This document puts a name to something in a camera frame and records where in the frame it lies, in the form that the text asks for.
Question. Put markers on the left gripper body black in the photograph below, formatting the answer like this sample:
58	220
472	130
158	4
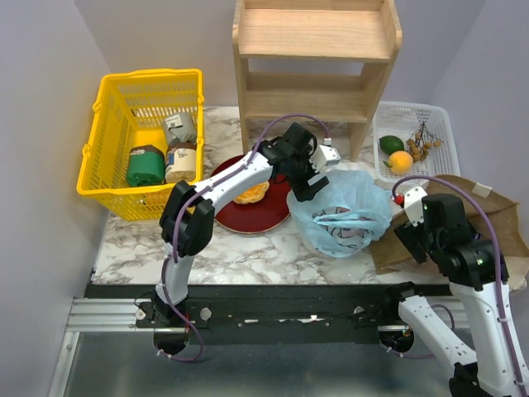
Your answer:
297	176

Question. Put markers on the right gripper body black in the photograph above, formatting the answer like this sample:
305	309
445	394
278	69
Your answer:
409	234

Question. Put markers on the brown paper grocery bag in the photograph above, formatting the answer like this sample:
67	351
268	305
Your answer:
390	255

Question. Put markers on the light blue plastic bag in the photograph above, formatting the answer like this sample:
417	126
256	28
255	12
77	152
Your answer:
345	216

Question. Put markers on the orange fluffy food item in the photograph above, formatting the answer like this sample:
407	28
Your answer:
253	194

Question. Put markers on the orange fruit with leaf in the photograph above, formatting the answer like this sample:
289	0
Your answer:
399	162

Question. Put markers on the green lime fruit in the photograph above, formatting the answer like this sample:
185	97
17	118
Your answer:
390	144

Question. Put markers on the brown longan fruit bunch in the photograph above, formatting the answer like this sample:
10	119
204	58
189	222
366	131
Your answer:
421	142

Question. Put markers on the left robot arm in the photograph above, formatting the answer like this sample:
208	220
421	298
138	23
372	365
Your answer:
188	217

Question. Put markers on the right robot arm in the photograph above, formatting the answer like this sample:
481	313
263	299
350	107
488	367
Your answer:
437	229

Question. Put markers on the beige wrapped food package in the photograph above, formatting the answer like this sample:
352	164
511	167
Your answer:
180	162

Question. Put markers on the grey wrapped food package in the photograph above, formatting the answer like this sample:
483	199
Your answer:
178	128

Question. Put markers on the green wrapped food package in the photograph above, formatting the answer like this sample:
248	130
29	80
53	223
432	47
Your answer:
146	166

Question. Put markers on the red round lacquer tray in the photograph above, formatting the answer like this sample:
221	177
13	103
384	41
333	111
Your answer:
258	217

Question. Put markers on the white plastic mesh basket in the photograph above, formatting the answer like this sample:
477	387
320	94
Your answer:
404	121

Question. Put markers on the wooden shelf rack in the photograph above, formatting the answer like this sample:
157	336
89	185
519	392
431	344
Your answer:
328	59

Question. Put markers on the yellow plastic shopping basket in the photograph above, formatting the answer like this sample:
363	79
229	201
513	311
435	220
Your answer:
128	111

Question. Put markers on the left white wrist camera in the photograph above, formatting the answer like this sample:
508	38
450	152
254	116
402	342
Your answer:
324	156

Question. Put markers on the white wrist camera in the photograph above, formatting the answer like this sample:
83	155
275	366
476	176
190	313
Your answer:
412	204
324	156

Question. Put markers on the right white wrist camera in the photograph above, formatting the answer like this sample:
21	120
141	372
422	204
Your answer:
412	204

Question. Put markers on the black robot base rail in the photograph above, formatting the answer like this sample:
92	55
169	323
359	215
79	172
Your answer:
279	314

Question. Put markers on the aluminium frame profile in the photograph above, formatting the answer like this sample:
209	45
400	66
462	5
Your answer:
89	315

